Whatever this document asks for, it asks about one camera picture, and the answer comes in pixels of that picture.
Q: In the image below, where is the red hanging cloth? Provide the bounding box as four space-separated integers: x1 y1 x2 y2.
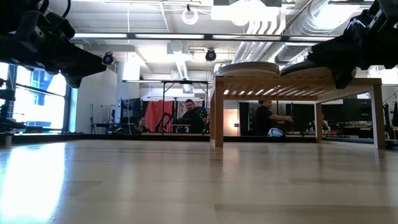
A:
144 100 175 133

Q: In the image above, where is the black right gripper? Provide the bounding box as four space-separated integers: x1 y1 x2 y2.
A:
307 0 398 90

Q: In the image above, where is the silver ventilation duct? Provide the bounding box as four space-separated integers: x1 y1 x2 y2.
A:
273 0 358 65

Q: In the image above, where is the blue white rugby ball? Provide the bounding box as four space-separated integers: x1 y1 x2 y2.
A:
267 127 286 138

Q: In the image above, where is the black aluminium table frame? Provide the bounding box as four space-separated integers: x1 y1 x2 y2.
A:
12 133 398 149

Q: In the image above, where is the long ceiling light bar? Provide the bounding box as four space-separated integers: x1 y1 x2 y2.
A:
71 32 340 44

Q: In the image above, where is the person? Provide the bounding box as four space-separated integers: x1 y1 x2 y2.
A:
136 116 152 134
178 98 208 134
254 99 295 137

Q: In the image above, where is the wooden slatted shelf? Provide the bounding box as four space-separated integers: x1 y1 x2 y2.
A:
210 75 387 149

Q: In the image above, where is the black workstation frame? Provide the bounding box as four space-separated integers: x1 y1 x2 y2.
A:
160 80 210 135

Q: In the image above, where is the pale peach plate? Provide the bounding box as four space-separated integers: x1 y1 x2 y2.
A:
215 70 280 77

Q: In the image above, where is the pale pink plate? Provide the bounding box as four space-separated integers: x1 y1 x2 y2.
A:
284 68 336 79

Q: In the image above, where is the black monitor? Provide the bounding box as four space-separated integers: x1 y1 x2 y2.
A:
120 98 143 125

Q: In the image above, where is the orange lit panel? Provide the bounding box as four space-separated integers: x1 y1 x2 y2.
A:
223 108 239 137

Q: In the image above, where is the terracotta plate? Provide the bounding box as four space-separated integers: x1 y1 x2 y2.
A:
214 65 280 72

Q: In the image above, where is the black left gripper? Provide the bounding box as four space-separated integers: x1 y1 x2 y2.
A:
0 0 108 89

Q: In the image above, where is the white ring lamp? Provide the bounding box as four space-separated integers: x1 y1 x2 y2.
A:
181 7 200 26

